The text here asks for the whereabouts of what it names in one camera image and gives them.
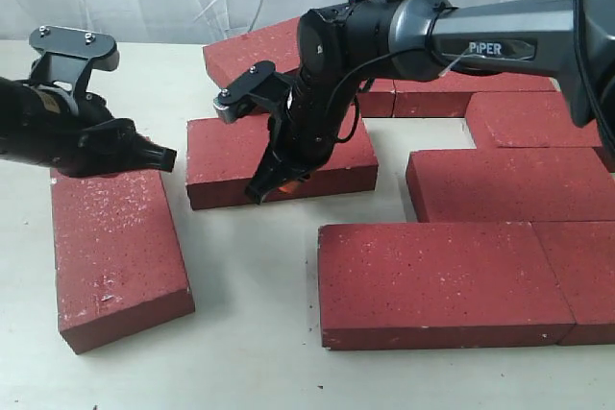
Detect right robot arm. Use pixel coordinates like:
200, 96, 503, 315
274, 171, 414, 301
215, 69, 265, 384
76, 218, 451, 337
245, 0, 614, 203

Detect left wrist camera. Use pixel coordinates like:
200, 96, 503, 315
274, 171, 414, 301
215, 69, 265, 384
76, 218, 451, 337
29, 25, 119, 116

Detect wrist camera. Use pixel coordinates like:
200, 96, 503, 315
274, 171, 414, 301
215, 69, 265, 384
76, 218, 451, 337
213, 60, 294, 124
29, 25, 119, 116

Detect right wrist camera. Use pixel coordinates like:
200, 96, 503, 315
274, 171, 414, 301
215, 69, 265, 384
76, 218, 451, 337
213, 60, 294, 124

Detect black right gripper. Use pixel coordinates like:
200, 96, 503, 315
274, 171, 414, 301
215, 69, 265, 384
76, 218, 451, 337
245, 64, 358, 205

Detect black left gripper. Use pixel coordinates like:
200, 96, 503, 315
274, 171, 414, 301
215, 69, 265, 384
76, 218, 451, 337
1, 79, 177, 178

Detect small top red brick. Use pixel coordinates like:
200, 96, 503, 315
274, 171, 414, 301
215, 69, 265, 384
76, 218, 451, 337
51, 171, 195, 354

